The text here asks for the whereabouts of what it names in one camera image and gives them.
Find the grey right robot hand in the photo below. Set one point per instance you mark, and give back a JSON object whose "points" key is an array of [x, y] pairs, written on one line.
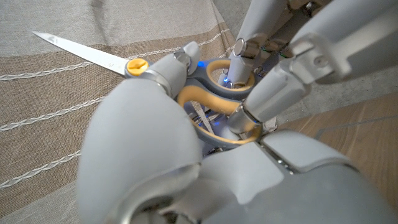
{"points": [[280, 90]]}

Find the beige striped curtain backdrop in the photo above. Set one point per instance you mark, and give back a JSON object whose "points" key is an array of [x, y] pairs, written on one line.
{"points": [[46, 102]]}

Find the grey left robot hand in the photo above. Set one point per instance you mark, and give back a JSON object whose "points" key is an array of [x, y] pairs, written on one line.
{"points": [[140, 140]]}

